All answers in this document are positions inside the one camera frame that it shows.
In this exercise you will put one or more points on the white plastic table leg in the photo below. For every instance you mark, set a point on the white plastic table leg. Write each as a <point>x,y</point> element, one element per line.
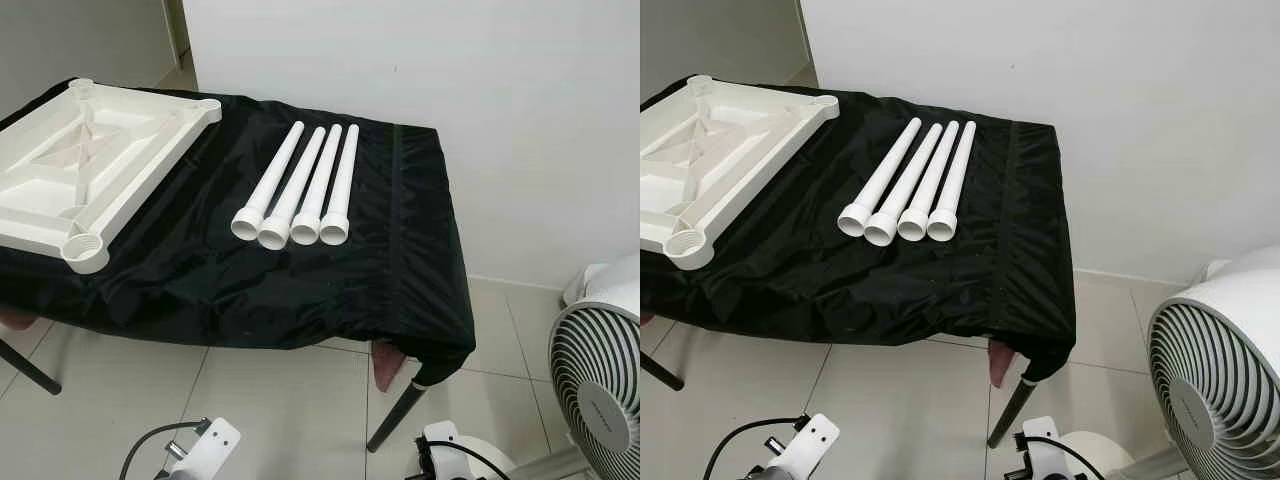
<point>320,180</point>
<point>933,175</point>
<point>268,180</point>
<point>343,180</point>
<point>881,175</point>
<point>955,175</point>
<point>298,180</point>
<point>910,175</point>

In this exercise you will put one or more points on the white plastic table top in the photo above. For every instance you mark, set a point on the white plastic table top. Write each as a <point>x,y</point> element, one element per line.
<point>720,150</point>
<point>100,160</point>

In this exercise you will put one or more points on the black table cloth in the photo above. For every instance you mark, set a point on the black table cloth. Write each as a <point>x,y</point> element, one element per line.
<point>850,290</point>
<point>200,290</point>

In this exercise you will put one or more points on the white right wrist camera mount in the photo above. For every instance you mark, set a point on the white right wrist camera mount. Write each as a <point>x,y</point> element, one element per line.
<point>440,432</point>
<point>1040,430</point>

